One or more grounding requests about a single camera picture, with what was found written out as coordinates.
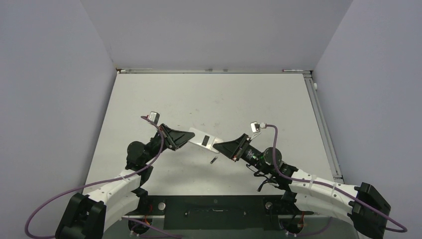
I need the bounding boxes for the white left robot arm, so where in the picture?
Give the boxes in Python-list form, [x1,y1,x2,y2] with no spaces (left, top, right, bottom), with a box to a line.
[55,124,195,239]

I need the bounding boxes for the aluminium rail right edge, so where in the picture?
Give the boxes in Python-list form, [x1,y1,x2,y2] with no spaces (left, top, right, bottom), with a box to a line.
[303,74,344,183]

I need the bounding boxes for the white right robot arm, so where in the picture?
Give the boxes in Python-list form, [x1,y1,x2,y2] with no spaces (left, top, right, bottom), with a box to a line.
[213,134,391,239]

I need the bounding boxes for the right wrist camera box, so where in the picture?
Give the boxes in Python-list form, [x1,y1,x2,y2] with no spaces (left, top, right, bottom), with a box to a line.
[250,121,266,141]

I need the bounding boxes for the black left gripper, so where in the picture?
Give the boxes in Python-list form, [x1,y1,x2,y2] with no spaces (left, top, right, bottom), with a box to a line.
[143,123,195,164]

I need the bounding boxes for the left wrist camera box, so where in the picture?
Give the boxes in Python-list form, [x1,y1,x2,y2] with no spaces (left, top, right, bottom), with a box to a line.
[147,111,160,124]

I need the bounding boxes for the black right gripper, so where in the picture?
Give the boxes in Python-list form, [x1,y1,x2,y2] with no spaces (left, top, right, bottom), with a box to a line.
[214,133,271,174]

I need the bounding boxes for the aluminium rail edge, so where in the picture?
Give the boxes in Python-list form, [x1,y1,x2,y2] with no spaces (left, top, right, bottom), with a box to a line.
[303,74,344,183]
[117,68,312,75]

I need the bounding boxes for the white remote control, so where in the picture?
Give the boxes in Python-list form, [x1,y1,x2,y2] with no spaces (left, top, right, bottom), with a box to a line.
[189,127,223,154]

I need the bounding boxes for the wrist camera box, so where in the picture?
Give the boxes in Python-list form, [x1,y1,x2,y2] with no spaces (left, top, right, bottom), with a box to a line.
[147,111,160,124]
[250,121,266,141]

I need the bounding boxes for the aluminium rail back edge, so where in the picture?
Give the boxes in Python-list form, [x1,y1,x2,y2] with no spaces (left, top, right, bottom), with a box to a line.
[117,68,312,75]

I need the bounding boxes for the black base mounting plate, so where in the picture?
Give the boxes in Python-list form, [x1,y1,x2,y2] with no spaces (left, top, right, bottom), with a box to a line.
[129,195,307,230]

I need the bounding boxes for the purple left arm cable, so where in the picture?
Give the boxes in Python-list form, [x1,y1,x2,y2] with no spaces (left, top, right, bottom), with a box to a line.
[24,115,166,239]

